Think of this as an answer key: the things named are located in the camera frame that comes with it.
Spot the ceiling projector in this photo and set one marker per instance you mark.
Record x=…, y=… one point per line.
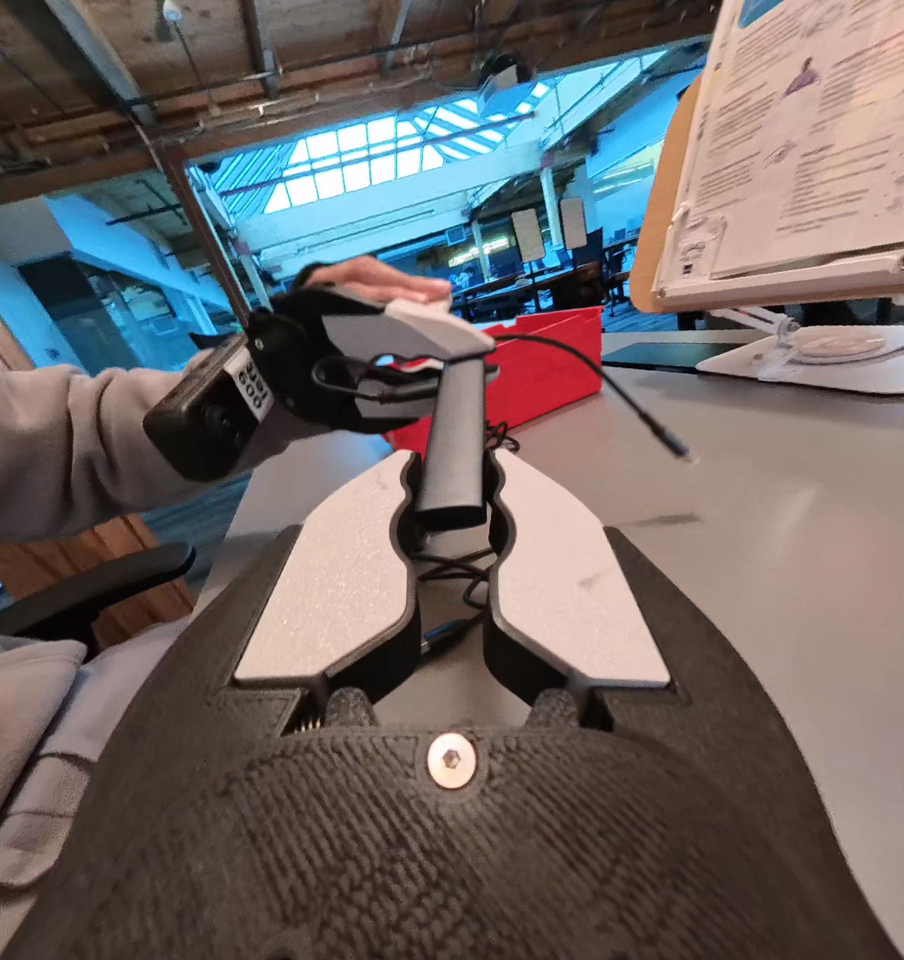
x=506, y=82

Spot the skylight window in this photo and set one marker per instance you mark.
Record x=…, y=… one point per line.
x=362, y=154

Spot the printed paper sheet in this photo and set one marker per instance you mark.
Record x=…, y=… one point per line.
x=819, y=135

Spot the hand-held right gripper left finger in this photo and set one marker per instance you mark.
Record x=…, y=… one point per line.
x=332, y=585

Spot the long wooden work table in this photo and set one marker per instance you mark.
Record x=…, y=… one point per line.
x=557, y=289

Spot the dark grey usb hub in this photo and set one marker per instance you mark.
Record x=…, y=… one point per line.
x=456, y=450

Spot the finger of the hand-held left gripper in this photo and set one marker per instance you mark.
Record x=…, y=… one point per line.
x=422, y=330
x=399, y=394

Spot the person's left forearm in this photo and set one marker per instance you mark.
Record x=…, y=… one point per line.
x=62, y=442

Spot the whiteboard on stand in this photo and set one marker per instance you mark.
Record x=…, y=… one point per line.
x=527, y=234
x=573, y=222

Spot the black flat pad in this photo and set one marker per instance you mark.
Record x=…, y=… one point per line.
x=647, y=356

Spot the black chair armrest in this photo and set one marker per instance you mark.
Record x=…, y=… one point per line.
x=107, y=581

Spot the wooden book stand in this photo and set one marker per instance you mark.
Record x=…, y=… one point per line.
x=797, y=277

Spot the red plastic bin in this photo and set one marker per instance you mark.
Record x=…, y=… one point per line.
x=542, y=375

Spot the grey desk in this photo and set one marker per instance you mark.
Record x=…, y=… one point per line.
x=797, y=600

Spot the person's grey sweatshirt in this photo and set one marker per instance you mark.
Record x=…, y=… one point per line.
x=17, y=712

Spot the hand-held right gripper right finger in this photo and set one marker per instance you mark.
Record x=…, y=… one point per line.
x=572, y=592

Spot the person's left hand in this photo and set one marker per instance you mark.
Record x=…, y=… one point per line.
x=377, y=277

